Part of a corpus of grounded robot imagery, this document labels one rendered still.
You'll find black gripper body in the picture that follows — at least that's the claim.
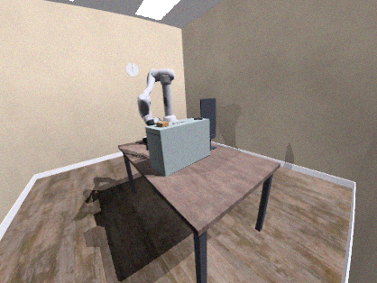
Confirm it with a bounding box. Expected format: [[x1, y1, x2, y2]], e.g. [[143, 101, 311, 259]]
[[147, 120, 156, 126]]

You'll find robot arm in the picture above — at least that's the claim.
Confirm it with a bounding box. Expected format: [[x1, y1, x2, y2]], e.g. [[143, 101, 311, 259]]
[[137, 68, 178, 124]]

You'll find small brown cardboard box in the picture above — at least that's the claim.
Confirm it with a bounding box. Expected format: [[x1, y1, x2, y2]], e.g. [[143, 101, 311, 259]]
[[156, 122, 169, 127]]

